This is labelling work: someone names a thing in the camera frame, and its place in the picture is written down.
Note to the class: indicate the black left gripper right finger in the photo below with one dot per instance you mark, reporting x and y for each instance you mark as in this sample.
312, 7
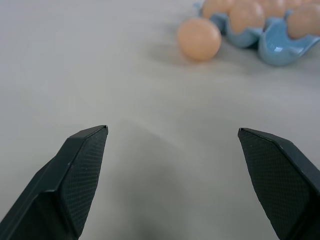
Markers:
277, 180

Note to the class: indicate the light brown egg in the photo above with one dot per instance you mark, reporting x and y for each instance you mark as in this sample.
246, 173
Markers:
274, 7
217, 7
199, 39
247, 17
304, 22

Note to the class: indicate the blue egg tray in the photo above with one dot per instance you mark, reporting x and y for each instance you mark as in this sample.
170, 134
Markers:
272, 42

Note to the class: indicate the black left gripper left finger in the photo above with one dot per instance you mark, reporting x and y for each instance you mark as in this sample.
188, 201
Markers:
62, 185

